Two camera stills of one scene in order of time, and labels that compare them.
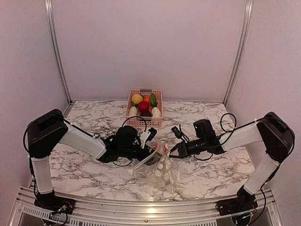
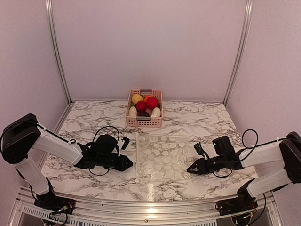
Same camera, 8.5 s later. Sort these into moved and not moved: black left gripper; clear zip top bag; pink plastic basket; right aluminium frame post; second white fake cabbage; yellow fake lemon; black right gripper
Moved: black left gripper; black right gripper; clear zip top bag
Not moved: second white fake cabbage; right aluminium frame post; yellow fake lemon; pink plastic basket
